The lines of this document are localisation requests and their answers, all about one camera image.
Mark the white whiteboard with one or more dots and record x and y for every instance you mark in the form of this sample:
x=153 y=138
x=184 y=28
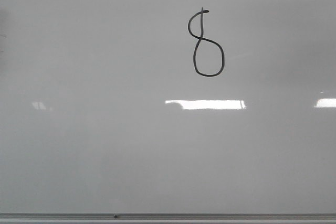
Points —
x=168 y=106

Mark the aluminium whiteboard tray rail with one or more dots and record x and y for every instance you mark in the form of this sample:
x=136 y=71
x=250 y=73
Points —
x=166 y=218

